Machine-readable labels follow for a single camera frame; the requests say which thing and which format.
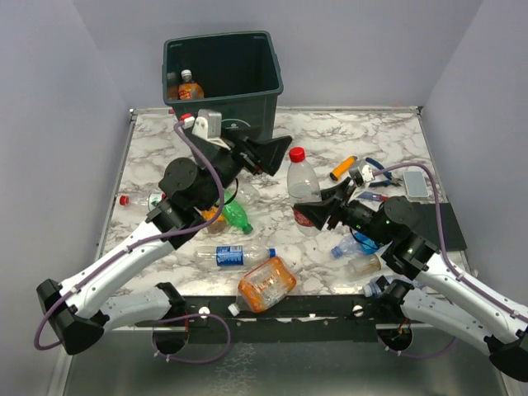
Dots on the red label clear bottle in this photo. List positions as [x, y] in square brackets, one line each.
[302, 187]

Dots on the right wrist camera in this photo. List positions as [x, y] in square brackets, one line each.
[361, 174]

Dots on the blue label bottle near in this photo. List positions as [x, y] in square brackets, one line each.
[232, 256]

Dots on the small orange tea bottle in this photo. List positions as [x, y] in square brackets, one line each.
[220, 223]

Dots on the dark green trash bin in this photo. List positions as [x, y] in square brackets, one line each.
[239, 73]

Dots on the black flat box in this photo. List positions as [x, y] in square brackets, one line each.
[427, 227]

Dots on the green cap milk tea bottle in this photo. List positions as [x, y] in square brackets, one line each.
[365, 265]

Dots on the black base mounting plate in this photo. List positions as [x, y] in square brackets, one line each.
[305, 318]

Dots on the light blue label bottle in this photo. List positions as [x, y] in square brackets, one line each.
[355, 243]

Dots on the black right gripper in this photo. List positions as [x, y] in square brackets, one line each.
[318, 212]

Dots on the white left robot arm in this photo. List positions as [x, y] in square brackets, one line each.
[82, 308]

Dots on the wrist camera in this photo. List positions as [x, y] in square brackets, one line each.
[205, 125]
[361, 174]

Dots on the small clear blue cap bottle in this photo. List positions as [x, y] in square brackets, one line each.
[375, 287]

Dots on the clear glass-like jar bottle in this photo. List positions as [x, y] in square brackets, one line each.
[247, 194]

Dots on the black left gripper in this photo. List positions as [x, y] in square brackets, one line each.
[267, 153]

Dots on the grey white power bank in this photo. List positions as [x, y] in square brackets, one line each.
[415, 185]

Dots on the large orange juice bottle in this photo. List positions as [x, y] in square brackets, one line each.
[189, 89]
[263, 287]

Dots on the green plastic bottle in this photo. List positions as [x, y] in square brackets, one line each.
[235, 214]

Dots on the blue handled pliers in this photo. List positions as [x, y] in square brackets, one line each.
[387, 179]

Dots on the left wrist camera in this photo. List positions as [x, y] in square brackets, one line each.
[205, 125]

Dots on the yellow utility knife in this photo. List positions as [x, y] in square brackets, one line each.
[342, 168]

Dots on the red cap water bottle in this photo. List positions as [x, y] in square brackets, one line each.
[149, 201]

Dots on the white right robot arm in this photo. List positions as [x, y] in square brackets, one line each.
[472, 311]

